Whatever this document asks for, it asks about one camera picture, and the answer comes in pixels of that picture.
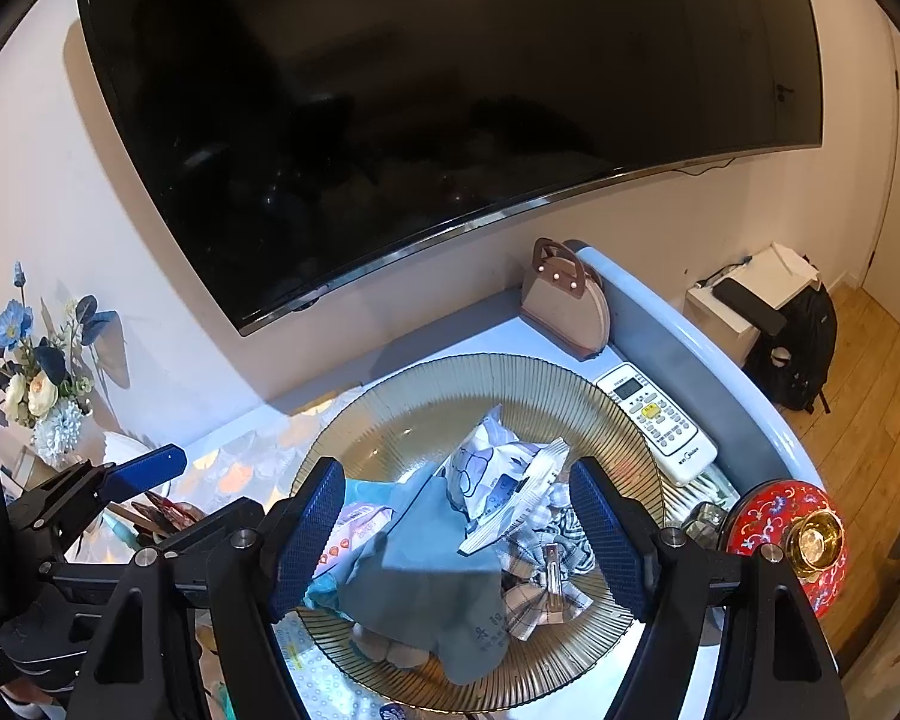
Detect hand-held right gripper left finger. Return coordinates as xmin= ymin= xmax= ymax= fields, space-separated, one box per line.
xmin=67 ymin=457 xmax=346 ymax=720

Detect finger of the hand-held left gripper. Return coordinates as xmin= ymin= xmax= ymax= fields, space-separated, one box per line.
xmin=41 ymin=499 xmax=265 ymax=593
xmin=6 ymin=445 xmax=188 ymax=541

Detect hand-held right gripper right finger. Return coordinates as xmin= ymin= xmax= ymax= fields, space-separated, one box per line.
xmin=568 ymin=456 xmax=848 ymax=720

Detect lilac wipes pack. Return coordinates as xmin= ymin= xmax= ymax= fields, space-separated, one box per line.
xmin=319 ymin=502 xmax=392 ymax=580

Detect light plaid hair bow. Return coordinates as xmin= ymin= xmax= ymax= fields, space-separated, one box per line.
xmin=495 ymin=502 xmax=617 ymax=642

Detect blue-grey cloth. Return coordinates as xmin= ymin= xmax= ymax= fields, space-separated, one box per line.
xmin=307 ymin=461 xmax=522 ymax=687

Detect white printed wipes pack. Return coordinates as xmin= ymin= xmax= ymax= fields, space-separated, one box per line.
xmin=446 ymin=405 xmax=572 ymax=542

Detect ribbed amber glass plate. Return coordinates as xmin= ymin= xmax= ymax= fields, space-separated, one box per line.
xmin=291 ymin=352 xmax=665 ymax=712

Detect small glass jar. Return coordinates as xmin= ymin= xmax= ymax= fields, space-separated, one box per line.
xmin=681 ymin=499 xmax=727 ymax=550

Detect white remote control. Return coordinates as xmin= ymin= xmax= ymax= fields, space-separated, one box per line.
xmin=596 ymin=362 xmax=719 ymax=487

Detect blue artificial flowers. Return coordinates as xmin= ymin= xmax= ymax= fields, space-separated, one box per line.
xmin=0 ymin=262 xmax=122 ymax=466

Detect red enamel jar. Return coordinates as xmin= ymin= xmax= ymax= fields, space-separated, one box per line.
xmin=724 ymin=478 xmax=848 ymax=620

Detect wooden handbag-shaped holder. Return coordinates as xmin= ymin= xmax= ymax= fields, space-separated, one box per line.
xmin=521 ymin=238 xmax=613 ymax=361

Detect white cabinet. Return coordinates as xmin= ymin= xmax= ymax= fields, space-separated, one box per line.
xmin=682 ymin=242 xmax=823 ymax=362

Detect black backpack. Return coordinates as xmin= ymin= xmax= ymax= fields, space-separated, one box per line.
xmin=746 ymin=281 xmax=839 ymax=415

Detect black television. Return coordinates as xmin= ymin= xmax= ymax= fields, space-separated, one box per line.
xmin=73 ymin=0 xmax=827 ymax=338

